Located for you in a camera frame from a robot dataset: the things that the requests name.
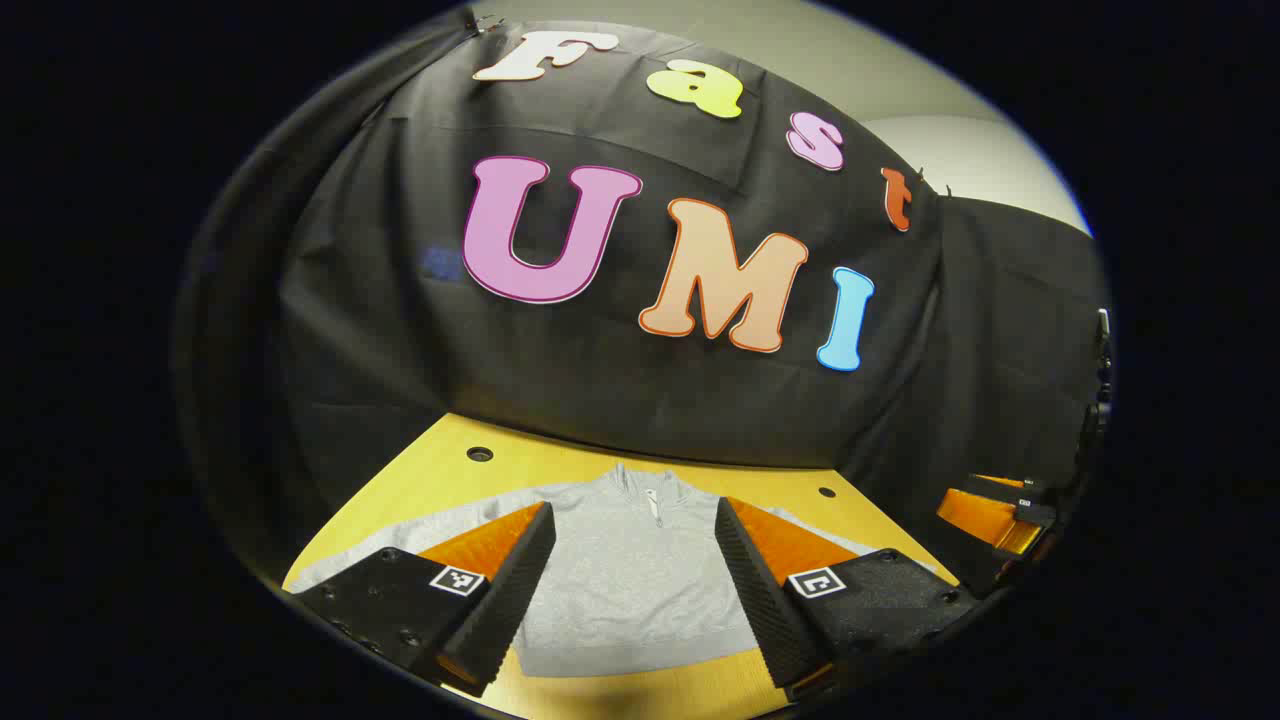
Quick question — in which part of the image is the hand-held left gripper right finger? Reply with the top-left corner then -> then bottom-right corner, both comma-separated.
713,496 -> 986,702

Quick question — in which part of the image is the black backdrop cloth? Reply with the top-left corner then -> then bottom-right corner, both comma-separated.
175,5 -> 1113,591

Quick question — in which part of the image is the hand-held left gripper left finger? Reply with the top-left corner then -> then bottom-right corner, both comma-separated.
290,500 -> 558,699

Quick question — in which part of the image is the grey zip-neck sweatshirt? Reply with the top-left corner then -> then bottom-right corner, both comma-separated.
290,462 -> 941,679

